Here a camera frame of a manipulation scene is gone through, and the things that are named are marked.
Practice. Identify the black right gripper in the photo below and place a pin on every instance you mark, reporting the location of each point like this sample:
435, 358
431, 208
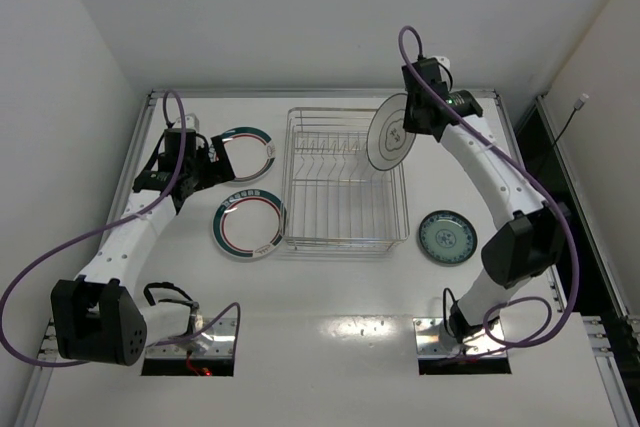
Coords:
415, 117

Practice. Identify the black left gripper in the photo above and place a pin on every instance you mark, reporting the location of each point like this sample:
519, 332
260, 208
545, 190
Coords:
211, 167

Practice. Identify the white plate with grey rim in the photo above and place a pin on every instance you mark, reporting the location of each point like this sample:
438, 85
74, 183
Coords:
388, 143

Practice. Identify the blue floral green plate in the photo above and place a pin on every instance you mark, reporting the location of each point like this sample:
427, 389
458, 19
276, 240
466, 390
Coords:
447, 237

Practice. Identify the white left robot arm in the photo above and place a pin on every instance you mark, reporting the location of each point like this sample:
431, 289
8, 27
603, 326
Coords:
95, 316

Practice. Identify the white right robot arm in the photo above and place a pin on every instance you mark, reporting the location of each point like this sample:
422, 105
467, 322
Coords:
531, 228

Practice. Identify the green rimmed plate far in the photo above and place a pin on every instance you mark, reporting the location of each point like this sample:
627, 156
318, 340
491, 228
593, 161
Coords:
251, 152

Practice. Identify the green rimmed plate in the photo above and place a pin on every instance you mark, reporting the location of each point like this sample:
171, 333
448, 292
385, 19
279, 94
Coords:
248, 225
251, 152

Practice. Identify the green rimmed plate near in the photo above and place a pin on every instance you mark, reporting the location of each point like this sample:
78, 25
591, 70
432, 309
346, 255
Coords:
248, 225

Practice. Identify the metal wire dish rack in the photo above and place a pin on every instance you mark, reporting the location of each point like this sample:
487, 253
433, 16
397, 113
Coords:
335, 201

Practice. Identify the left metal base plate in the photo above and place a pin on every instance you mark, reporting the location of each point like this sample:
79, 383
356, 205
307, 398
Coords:
216, 343

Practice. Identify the metal base plate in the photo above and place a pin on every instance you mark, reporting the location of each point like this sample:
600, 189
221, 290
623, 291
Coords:
434, 343
216, 343

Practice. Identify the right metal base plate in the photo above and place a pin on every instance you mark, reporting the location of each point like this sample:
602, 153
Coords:
434, 343

